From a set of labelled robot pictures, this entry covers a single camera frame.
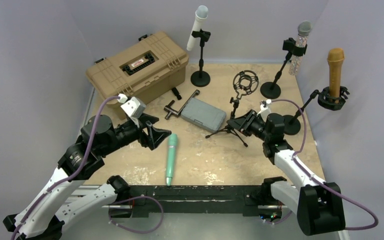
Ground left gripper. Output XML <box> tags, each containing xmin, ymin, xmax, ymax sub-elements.
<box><xmin>99</xmin><ymin>112</ymin><xmax>171</xmax><ymax>156</ymax></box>

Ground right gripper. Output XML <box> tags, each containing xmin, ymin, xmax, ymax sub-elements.
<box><xmin>227</xmin><ymin>109</ymin><xmax>271</xmax><ymax>142</ymax></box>

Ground mint green microphone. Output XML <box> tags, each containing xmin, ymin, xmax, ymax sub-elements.
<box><xmin>165</xmin><ymin>133</ymin><xmax>178</xmax><ymax>186</ymax></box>

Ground black round-base stand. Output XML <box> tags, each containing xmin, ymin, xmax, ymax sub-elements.
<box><xmin>190</xmin><ymin>29</ymin><xmax>211</xmax><ymax>88</ymax></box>
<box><xmin>260</xmin><ymin>37</ymin><xmax>296</xmax><ymax>99</ymax></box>

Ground glitter silver microphone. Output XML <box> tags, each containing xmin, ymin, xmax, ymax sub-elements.
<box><xmin>288</xmin><ymin>20</ymin><xmax>313</xmax><ymax>76</ymax></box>

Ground gold microphone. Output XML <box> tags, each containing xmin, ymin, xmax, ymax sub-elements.
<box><xmin>327</xmin><ymin>48</ymin><xmax>345</xmax><ymax>98</ymax></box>

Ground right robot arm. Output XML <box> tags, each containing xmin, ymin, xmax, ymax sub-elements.
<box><xmin>227</xmin><ymin>110</ymin><xmax>346</xmax><ymax>236</ymax></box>

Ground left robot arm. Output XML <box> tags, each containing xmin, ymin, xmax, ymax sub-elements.
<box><xmin>3</xmin><ymin>113</ymin><xmax>171</xmax><ymax>240</ymax></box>

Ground white microphone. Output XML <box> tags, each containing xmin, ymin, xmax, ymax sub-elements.
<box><xmin>186</xmin><ymin>5</ymin><xmax>209</xmax><ymax>52</ymax></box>

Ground dark metal pipe wrench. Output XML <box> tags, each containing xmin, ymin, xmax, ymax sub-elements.
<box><xmin>164</xmin><ymin>89</ymin><xmax>201</xmax><ymax>120</ymax></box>

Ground grey plastic case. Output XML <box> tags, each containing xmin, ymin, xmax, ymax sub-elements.
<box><xmin>180</xmin><ymin>98</ymin><xmax>227</xmax><ymax>133</ymax></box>

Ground small black cylinder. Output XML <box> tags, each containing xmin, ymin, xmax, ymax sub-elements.
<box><xmin>171</xmin><ymin>87</ymin><xmax>182</xmax><ymax>100</ymax></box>

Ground tan plastic tool case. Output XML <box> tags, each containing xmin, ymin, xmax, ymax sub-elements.
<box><xmin>85</xmin><ymin>31</ymin><xmax>189</xmax><ymax>104</ymax></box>

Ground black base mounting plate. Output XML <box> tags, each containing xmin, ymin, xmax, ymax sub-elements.
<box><xmin>114</xmin><ymin>185</ymin><xmax>281</xmax><ymax>218</ymax></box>

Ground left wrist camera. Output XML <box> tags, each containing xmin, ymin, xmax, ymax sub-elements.
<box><xmin>117</xmin><ymin>93</ymin><xmax>147</xmax><ymax>128</ymax></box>

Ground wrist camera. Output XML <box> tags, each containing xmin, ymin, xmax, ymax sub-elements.
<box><xmin>258</xmin><ymin>99</ymin><xmax>272</xmax><ymax>120</ymax></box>
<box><xmin>117</xmin><ymin>93</ymin><xmax>147</xmax><ymax>128</ymax></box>

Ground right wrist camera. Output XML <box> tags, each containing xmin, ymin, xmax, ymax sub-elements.
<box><xmin>258</xmin><ymin>99</ymin><xmax>272</xmax><ymax>120</ymax></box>

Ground black tripod shock mount stand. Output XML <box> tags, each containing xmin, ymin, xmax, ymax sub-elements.
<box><xmin>205</xmin><ymin>70</ymin><xmax>259</xmax><ymax>148</ymax></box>

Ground black shock-mount stand, right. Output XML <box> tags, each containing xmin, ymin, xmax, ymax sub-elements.
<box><xmin>283</xmin><ymin>86</ymin><xmax>350</xmax><ymax>136</ymax></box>

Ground purple cable loop, base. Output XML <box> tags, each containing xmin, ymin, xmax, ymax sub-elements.
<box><xmin>108</xmin><ymin>196</ymin><xmax>164</xmax><ymax>234</ymax></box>

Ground aluminium rail frame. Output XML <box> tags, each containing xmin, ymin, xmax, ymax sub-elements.
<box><xmin>39</xmin><ymin>86</ymin><xmax>350</xmax><ymax>240</ymax></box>

